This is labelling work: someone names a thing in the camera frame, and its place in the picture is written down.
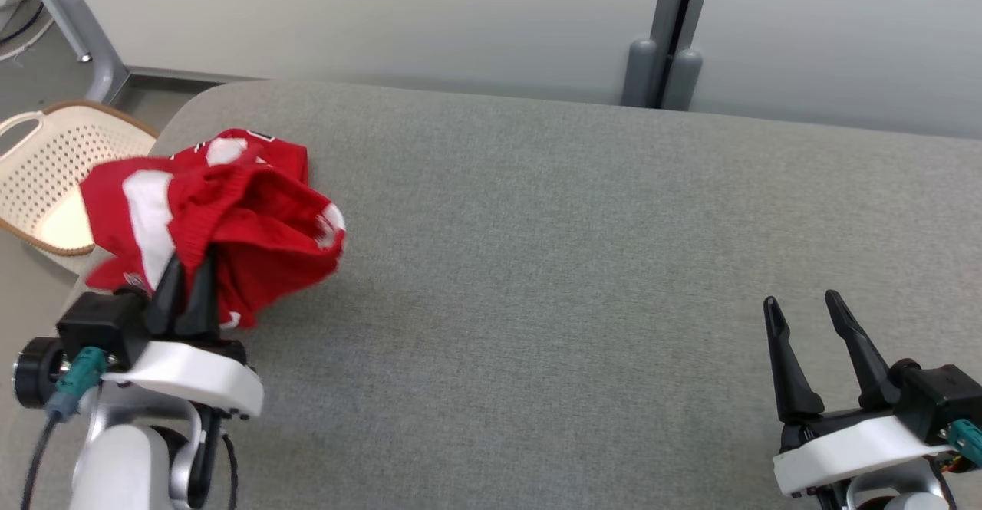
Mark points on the grey floor rail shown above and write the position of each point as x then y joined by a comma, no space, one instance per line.
192,74

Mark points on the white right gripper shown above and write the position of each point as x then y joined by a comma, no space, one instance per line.
851,449

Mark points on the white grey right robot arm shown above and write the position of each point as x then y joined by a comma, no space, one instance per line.
890,495

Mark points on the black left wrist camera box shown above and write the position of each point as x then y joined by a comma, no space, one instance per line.
96,330

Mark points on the grey partition foot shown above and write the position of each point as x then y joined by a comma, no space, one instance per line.
683,80
640,73

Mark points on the red and white sports garment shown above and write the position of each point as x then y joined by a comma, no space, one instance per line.
261,226

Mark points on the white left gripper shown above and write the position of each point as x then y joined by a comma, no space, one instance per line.
207,380

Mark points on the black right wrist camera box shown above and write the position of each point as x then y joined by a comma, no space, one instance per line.
940,395

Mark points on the cream perforated laundry basket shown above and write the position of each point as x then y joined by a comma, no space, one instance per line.
46,172

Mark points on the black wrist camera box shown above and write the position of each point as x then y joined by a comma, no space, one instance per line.
940,395
96,330

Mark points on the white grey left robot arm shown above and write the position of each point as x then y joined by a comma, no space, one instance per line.
123,464

